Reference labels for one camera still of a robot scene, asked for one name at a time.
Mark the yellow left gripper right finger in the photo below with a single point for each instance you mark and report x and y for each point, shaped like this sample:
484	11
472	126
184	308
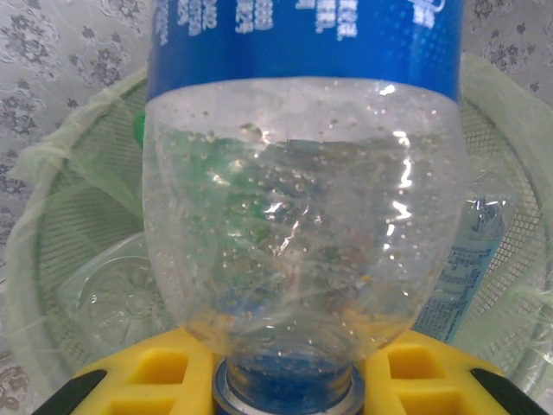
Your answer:
432	380

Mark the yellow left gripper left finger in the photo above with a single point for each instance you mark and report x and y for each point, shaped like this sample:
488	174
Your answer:
147	380

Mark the clear bottle light blue label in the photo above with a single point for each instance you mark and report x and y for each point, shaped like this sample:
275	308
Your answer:
471	268

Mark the clear bottle royal blue label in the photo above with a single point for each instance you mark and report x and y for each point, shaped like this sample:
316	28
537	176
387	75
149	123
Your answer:
302	216

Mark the green plastic soda bottle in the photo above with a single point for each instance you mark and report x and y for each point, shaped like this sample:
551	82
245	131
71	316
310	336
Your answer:
139	129

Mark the green mesh waste bin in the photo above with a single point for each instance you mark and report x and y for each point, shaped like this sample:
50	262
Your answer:
78	207

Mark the clear empty plastic bottle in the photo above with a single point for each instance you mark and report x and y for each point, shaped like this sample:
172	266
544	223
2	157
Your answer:
112	294

